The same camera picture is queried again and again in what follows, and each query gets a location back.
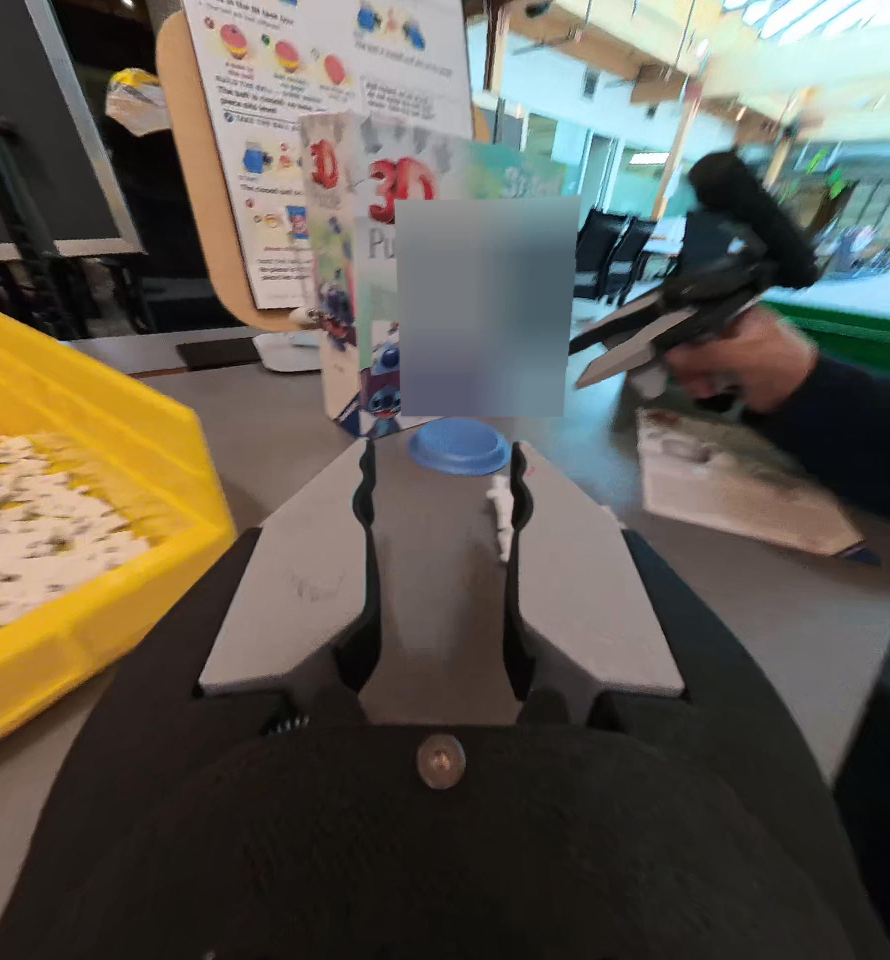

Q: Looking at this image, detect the yellow plastic bin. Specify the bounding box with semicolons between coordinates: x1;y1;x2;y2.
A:
0;296;237;762

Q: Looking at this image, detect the blue round ball stand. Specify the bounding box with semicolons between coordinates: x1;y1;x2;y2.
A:
407;417;512;477

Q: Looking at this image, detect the printed instruction sheet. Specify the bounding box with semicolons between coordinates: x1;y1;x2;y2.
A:
182;0;476;310

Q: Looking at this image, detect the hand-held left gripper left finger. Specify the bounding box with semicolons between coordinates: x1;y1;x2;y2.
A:
197;438;383;695

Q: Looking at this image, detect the wooden display board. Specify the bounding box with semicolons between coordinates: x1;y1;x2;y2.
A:
156;0;494;374

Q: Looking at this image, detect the pile of puzzle pieces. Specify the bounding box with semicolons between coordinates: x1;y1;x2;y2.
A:
0;435;157;646

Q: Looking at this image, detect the black pad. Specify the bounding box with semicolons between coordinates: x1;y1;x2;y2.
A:
177;337;262;372

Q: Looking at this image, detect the crumpled yellow white paper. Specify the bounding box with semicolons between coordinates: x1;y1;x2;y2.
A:
106;67;172;138

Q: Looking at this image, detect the black chair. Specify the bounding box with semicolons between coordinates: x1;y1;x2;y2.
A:
576;210;626;301
617;217;659;301

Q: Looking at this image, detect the person's right hand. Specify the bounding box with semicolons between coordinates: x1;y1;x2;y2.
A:
662;307;818;415

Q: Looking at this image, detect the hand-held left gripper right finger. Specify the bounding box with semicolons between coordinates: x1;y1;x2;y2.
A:
502;441;687;705

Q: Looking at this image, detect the white folded leaflet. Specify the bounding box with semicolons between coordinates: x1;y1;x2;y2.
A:
636;408;882;567

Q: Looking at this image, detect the person's right forearm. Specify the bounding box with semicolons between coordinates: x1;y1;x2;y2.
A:
745;352;890;541

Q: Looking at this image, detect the cartoon printed puzzle box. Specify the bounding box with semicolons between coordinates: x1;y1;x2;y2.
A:
298;112;572;440

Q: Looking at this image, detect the green plastic crate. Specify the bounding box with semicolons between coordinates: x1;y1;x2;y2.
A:
760;298;890;365

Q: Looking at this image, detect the dark monitor screen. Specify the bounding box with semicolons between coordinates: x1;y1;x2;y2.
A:
0;0;146;264

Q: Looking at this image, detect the assembled curved puzzle section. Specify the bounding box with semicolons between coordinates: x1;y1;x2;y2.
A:
484;480;618;565

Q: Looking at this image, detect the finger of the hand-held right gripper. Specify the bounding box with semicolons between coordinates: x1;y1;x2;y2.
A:
574;313;698;391
568;288;698;354

